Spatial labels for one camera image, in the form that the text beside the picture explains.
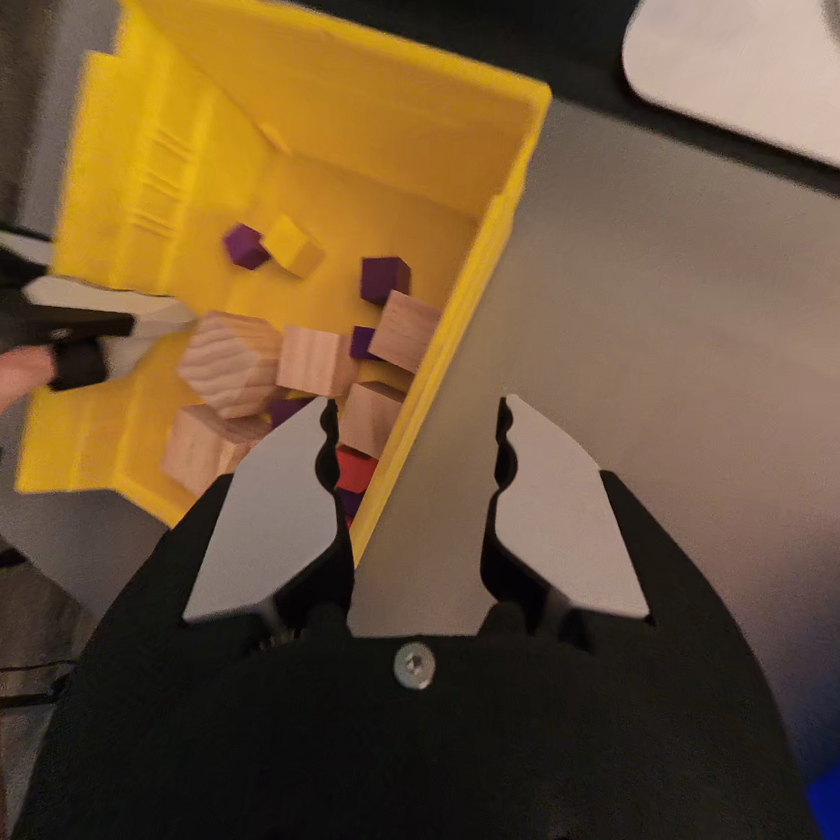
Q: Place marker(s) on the blue plastic box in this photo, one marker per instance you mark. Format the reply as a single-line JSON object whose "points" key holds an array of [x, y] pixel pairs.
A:
{"points": [[827, 807]]}

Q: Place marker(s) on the pile of wooden cubes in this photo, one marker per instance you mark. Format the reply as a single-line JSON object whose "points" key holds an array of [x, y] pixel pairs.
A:
{"points": [[315, 361]]}

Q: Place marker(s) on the yellow plastic box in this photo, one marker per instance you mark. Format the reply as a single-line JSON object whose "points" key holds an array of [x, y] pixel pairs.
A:
{"points": [[367, 118]]}

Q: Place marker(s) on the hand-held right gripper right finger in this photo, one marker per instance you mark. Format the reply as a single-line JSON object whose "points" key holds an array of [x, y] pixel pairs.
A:
{"points": [[564, 525]]}

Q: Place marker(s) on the person's left hand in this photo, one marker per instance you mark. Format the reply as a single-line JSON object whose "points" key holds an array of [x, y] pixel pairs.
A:
{"points": [[23, 377]]}

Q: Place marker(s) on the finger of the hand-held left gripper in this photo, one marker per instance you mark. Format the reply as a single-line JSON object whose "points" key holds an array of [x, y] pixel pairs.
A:
{"points": [[98, 298], [134, 354]]}

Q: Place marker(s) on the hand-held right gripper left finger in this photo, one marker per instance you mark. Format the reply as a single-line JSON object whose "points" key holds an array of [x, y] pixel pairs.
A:
{"points": [[275, 525]]}

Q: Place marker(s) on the white rounded base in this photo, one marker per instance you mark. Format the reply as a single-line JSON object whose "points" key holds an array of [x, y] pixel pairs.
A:
{"points": [[741, 65]]}

